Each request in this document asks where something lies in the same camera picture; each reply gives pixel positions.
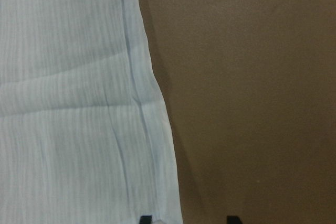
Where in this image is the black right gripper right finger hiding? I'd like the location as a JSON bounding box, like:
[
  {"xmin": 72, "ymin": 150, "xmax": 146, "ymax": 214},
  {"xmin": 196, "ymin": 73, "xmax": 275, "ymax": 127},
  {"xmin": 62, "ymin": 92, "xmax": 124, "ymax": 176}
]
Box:
[{"xmin": 226, "ymin": 216, "xmax": 241, "ymax": 224}]

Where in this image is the light blue button-up shirt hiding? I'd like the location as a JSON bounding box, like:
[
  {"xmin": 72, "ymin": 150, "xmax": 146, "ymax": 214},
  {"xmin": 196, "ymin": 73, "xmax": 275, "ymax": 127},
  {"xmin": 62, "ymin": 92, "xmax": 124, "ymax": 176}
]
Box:
[{"xmin": 1, "ymin": 0, "xmax": 183, "ymax": 223}]

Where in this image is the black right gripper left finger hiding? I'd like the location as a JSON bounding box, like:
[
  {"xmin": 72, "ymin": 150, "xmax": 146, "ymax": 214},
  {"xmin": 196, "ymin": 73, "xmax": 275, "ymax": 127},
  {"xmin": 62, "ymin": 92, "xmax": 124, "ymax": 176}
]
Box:
[{"xmin": 139, "ymin": 215, "xmax": 152, "ymax": 224}]

